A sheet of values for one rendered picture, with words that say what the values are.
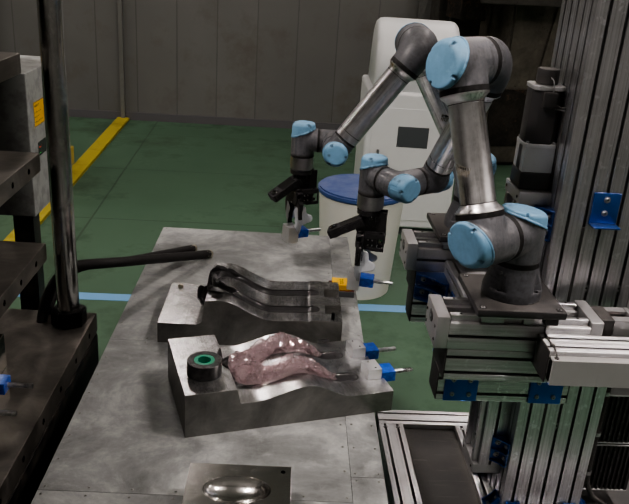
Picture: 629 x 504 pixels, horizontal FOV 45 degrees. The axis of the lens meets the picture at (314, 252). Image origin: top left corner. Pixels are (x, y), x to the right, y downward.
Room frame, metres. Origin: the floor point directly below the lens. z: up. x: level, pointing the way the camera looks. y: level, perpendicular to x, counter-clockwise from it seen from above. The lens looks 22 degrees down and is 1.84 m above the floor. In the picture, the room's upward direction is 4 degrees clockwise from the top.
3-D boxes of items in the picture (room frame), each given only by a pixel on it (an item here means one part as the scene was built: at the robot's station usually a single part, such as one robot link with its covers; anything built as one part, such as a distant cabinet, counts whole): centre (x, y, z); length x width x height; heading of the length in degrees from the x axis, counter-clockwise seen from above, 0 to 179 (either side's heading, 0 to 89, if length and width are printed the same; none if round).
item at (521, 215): (1.80, -0.50, 1.20); 0.13 x 0.12 x 0.14; 127
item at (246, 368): (1.63, 0.06, 0.90); 0.26 x 0.18 x 0.08; 109
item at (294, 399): (1.63, 0.07, 0.85); 0.50 x 0.26 x 0.11; 109
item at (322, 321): (1.98, 0.16, 0.87); 0.50 x 0.26 x 0.14; 92
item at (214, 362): (1.52, 0.23, 0.93); 0.08 x 0.08 x 0.04
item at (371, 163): (2.05, -0.15, 1.25); 0.09 x 0.08 x 0.11; 37
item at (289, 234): (2.43, 0.04, 0.93); 0.13 x 0.05 x 0.05; 120
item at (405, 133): (5.27, -0.58, 0.70); 0.71 x 0.63 x 1.40; 2
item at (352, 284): (2.05, -0.17, 0.93); 0.13 x 0.05 x 0.05; 82
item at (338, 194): (4.08, -0.24, 0.30); 0.49 x 0.49 x 0.60
